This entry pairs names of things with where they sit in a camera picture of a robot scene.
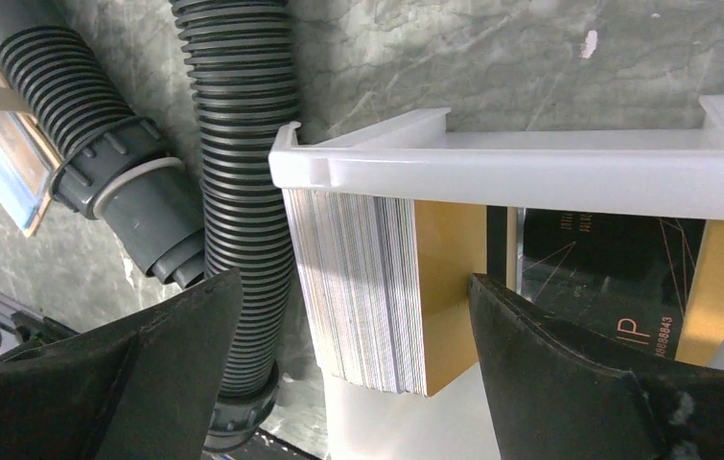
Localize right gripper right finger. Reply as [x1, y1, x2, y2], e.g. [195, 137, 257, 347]
[469, 274, 724, 459]

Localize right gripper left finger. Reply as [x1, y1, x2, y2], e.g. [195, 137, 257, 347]
[0, 270, 243, 459]

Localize tan leather card holder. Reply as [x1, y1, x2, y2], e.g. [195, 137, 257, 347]
[0, 69, 60, 238]

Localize black card in tray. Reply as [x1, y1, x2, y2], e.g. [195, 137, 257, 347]
[487, 206, 707, 360]

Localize clear plastic card tray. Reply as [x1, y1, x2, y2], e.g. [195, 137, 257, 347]
[269, 95, 724, 459]

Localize stack of cards in tray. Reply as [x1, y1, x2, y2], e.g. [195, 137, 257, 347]
[284, 190, 487, 397]

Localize left black corrugated hose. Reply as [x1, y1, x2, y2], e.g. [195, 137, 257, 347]
[0, 0, 207, 290]

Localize black corrugated hose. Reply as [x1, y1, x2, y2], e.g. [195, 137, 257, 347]
[0, 0, 207, 290]
[167, 0, 302, 453]

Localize right black corrugated hose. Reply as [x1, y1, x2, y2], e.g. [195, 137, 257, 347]
[167, 0, 302, 453]

